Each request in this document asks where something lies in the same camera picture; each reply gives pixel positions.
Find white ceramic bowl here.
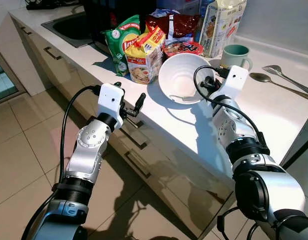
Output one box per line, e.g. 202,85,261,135
158,52,216,105

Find yellow instant noodle pack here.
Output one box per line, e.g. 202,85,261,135
125,26,166,85

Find green ceramic mug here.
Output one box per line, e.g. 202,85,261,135
220,44,253,72

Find red black noodle cup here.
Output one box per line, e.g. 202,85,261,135
163,40,204,58

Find green chip bag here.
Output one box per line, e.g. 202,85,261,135
104,15,142,77

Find bronze metal spoon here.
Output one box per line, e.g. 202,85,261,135
249,72,308,101

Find dark red snack bag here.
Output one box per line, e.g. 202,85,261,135
145,9,200,46

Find black kitchen appliance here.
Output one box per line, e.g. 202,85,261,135
84,0,159,51

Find steel kitchen sink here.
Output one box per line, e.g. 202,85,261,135
41,12,94,48

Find black power strip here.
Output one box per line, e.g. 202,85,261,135
25,0,84,11

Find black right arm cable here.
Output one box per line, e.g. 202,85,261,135
194,65,267,151

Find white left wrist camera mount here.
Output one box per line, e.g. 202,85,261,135
97,82,125,126

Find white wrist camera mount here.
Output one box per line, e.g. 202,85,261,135
97,82,125,126
220,65,249,101

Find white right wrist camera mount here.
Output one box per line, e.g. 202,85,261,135
220,65,249,101

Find black drawer handle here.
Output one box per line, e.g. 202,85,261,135
119,125,148,150
43,46,63,61
125,150,150,179

